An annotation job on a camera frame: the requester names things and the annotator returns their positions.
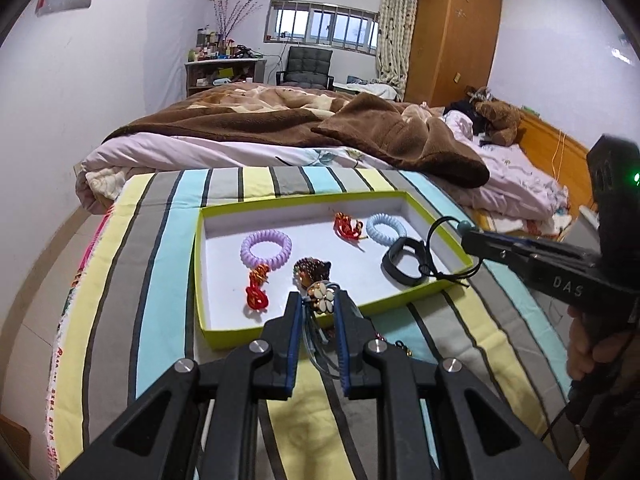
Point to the dark clothes heap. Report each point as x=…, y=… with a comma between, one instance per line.
x=462, y=112

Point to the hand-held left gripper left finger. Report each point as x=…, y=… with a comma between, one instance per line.
x=294, y=345

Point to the patterned curtain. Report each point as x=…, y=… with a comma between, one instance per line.
x=395, y=30

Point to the person's right forearm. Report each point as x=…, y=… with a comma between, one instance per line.
x=617, y=425

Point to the wooden bed frame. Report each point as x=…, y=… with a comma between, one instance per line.
x=545, y=145

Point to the brown fleece blanket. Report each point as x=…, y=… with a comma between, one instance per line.
x=380, y=135

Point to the person's right hand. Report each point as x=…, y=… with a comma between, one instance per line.
x=582, y=350

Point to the purple flower branches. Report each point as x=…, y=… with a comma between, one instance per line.
x=235, y=15

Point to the wooden wardrobe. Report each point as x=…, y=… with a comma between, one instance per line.
x=452, y=35

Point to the black office chair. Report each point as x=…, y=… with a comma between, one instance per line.
x=307, y=67

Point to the barred window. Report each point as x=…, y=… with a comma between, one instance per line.
x=320, y=25

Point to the shallow green cardboard box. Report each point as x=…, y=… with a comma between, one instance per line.
x=300, y=230

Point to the group of bottles and jars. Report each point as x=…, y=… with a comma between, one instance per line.
x=220, y=47

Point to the black wristband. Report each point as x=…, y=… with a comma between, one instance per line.
x=400, y=277

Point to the brown teddy bear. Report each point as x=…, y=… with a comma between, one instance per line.
x=497, y=120

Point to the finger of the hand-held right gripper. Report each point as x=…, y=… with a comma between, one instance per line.
x=525, y=246
x=500, y=255

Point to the lavender duvet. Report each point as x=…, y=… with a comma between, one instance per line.
x=210, y=152

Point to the cream floral quilt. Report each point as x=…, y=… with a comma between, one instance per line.
x=107, y=185

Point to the striped bed sheet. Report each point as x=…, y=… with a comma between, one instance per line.
x=150, y=270

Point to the pile of light clothes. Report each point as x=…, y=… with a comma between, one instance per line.
x=365, y=87

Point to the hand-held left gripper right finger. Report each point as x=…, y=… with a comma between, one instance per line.
x=345, y=345

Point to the grey shelf unit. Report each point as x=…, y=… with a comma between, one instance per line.
x=220, y=75

